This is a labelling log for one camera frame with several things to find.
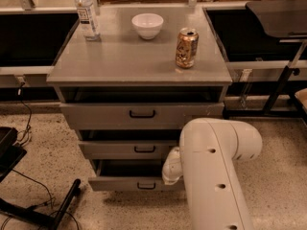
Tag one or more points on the grey bottom drawer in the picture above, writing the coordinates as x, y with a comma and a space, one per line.
131, 175

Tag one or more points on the grey drawer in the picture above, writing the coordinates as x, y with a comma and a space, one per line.
143, 149
90, 116
131, 175

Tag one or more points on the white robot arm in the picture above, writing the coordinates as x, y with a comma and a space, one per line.
203, 159

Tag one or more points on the grey top drawer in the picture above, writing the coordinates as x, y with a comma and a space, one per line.
90, 116

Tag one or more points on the grey drawer cabinet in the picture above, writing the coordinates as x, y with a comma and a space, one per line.
123, 68

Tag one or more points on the grey middle drawer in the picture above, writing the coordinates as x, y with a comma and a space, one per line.
143, 149

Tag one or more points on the gold soda can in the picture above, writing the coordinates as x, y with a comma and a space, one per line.
187, 45

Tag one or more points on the white ceramic bowl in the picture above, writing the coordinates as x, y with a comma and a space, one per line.
147, 25

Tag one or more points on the clear plastic water bottle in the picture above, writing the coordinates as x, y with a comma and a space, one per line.
88, 19

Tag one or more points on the black chair with stand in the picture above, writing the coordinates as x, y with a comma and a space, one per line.
285, 20

